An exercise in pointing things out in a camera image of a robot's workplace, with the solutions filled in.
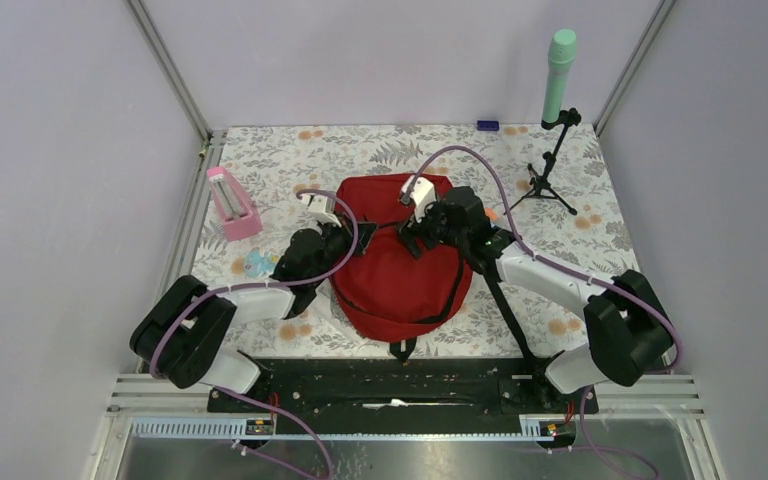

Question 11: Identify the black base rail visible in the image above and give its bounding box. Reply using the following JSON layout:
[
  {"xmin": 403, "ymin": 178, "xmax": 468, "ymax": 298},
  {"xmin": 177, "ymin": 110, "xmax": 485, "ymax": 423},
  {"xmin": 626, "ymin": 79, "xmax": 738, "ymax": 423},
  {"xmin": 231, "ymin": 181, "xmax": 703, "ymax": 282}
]
[{"xmin": 207, "ymin": 357, "xmax": 609, "ymax": 436}]

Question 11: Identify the green microphone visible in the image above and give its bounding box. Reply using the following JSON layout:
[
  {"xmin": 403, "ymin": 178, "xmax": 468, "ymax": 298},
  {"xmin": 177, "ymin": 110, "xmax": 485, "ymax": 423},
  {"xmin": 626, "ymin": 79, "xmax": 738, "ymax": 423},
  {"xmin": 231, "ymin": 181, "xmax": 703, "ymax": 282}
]
[{"xmin": 541, "ymin": 29, "xmax": 578, "ymax": 129}]

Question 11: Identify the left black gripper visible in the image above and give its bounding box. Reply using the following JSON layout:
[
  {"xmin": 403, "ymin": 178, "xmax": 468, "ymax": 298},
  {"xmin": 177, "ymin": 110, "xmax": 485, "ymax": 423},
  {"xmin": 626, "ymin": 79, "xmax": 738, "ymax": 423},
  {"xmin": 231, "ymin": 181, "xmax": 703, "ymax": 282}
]
[{"xmin": 308, "ymin": 211, "xmax": 377, "ymax": 285}]

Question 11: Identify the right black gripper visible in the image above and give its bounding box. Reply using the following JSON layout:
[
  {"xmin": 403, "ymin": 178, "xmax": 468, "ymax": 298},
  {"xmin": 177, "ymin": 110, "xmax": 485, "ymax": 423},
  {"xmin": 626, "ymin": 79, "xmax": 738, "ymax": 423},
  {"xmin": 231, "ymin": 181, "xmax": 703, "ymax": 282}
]
[{"xmin": 395, "ymin": 194, "xmax": 469, "ymax": 261}]

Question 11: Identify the small blue box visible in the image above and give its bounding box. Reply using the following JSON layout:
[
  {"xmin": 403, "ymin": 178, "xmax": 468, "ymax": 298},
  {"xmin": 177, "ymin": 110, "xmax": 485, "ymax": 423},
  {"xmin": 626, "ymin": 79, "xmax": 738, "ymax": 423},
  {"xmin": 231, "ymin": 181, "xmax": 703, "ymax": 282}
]
[{"xmin": 476, "ymin": 120, "xmax": 500, "ymax": 132}]

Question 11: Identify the floral table mat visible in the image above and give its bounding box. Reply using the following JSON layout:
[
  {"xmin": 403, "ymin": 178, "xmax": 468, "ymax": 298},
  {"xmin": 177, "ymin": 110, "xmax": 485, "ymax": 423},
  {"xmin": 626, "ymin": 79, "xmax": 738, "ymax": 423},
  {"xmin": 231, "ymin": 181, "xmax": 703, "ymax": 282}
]
[{"xmin": 191, "ymin": 124, "xmax": 642, "ymax": 360}]

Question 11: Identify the pink metronome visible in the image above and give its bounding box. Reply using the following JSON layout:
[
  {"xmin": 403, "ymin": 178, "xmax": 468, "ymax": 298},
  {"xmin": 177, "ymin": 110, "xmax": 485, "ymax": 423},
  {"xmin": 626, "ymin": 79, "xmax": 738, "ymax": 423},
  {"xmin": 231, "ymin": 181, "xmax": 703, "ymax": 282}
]
[{"xmin": 206, "ymin": 166, "xmax": 263, "ymax": 242}]

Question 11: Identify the blue correction tape pack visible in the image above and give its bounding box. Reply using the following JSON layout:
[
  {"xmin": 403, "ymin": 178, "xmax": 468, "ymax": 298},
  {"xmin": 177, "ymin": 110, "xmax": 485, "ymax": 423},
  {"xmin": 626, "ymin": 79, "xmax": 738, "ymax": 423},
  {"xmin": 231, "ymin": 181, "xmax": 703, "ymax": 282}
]
[{"xmin": 243, "ymin": 248, "xmax": 280, "ymax": 278}]

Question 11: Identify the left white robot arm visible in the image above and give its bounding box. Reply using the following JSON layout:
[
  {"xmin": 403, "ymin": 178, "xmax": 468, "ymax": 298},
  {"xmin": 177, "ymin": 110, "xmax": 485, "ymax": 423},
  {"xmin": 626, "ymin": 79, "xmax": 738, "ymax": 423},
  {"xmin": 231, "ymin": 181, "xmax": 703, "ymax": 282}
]
[{"xmin": 129, "ymin": 189, "xmax": 363, "ymax": 411}]

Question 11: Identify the red backpack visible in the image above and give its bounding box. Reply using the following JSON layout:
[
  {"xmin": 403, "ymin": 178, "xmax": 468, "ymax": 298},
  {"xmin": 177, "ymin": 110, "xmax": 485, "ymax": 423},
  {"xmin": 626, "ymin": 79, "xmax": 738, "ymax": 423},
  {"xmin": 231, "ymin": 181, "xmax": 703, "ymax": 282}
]
[{"xmin": 327, "ymin": 173, "xmax": 534, "ymax": 364}]

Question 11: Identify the black tripod mic stand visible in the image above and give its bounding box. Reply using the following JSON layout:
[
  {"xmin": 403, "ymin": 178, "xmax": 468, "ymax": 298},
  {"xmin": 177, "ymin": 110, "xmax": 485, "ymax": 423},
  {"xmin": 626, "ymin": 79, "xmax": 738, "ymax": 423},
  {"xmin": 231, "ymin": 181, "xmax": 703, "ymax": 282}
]
[{"xmin": 504, "ymin": 108, "xmax": 582, "ymax": 216}]

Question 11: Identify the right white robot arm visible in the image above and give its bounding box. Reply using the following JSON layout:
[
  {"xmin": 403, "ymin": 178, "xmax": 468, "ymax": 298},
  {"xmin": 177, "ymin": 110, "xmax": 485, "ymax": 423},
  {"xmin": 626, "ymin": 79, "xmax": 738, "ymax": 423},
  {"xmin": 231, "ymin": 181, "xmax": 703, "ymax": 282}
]
[{"xmin": 400, "ymin": 174, "xmax": 679, "ymax": 412}]

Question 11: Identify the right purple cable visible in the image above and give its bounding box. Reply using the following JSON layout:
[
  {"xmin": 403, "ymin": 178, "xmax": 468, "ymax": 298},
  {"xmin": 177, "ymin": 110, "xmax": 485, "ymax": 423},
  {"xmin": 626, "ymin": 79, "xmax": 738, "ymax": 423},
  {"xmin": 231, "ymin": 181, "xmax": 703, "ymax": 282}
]
[{"xmin": 400, "ymin": 145, "xmax": 683, "ymax": 480}]

